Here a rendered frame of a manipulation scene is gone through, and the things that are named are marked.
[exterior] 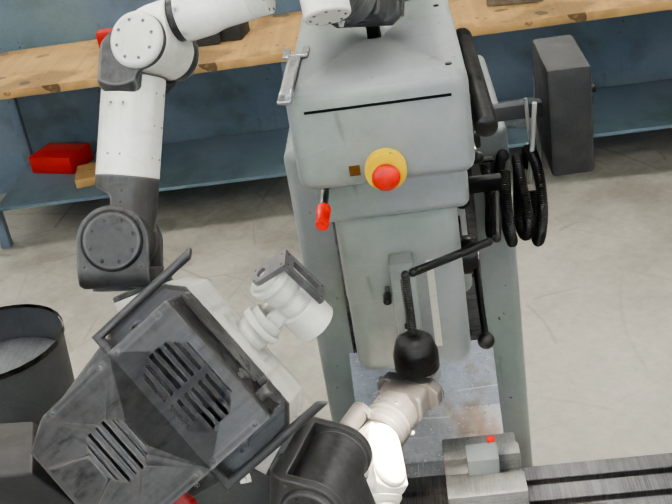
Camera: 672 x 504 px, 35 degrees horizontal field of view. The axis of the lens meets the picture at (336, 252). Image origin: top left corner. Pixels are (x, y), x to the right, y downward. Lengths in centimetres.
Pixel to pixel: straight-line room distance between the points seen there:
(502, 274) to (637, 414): 169
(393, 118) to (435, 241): 30
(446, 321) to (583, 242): 321
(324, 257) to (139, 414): 98
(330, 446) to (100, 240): 42
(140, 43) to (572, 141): 87
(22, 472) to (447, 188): 75
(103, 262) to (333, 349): 103
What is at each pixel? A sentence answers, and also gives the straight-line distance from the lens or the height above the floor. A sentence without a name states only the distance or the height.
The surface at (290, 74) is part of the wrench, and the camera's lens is 154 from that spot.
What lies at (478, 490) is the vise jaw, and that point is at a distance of 205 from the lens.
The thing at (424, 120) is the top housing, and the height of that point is 182.
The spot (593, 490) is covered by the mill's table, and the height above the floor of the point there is 91.
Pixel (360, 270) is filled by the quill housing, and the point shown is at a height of 152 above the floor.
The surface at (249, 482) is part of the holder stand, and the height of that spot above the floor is 106.
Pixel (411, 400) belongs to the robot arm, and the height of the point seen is 126.
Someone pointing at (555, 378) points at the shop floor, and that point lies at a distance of 408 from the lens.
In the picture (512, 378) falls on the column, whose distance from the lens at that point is 245.
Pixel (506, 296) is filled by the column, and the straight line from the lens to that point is 233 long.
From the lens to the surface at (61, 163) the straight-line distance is 613.
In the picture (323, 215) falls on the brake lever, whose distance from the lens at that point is 152.
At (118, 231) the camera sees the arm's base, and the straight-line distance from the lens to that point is 144.
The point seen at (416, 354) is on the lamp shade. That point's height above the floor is 146.
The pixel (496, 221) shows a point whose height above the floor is 159.
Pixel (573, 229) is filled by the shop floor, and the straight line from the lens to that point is 511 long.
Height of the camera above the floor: 236
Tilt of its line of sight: 27 degrees down
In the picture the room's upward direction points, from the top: 9 degrees counter-clockwise
